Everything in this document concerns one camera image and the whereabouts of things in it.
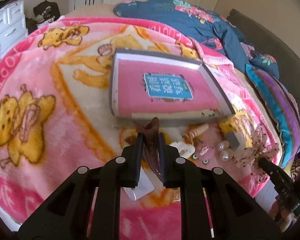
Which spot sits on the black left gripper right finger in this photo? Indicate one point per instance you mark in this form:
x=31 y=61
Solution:
x=168 y=166

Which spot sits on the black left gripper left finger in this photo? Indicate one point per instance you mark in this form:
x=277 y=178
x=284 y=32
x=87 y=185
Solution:
x=130 y=173

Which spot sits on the dark red hair clip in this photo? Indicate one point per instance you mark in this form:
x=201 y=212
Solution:
x=150 y=140

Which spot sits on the pearl ball hair clip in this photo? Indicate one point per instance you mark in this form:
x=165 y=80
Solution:
x=225 y=153

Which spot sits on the blue grey small hair clip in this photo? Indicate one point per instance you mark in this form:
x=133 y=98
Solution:
x=233 y=140

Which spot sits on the person's right hand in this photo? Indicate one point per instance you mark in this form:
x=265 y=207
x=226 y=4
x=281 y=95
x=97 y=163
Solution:
x=288 y=217

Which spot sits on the white claw hair clip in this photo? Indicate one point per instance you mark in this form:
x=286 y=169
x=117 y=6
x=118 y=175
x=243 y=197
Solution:
x=185 y=150

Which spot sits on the white earring card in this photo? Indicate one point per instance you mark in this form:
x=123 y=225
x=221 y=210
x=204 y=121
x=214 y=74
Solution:
x=143 y=188

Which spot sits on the small pink flower hair clip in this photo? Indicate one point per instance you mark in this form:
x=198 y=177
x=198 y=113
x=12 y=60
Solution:
x=203 y=150

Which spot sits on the grey shallow box tray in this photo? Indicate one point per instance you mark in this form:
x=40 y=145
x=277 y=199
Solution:
x=225 y=112

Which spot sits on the striped purple blue pillow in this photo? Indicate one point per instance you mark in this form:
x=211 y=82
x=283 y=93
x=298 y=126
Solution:
x=282 y=108

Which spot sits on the pink cartoon bear blanket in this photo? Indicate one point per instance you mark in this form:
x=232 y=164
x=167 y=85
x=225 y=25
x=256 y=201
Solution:
x=60 y=146

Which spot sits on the dark grey headboard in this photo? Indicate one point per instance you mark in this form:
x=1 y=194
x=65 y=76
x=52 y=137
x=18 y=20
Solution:
x=265 y=42

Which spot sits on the blue floral quilt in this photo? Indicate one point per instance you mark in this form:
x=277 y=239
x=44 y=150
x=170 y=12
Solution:
x=205 y=26

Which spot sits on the black bag on floor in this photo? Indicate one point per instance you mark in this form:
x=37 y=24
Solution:
x=46 y=11

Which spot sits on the white drawer dresser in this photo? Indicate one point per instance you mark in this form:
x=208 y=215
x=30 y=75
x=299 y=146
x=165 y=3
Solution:
x=12 y=26

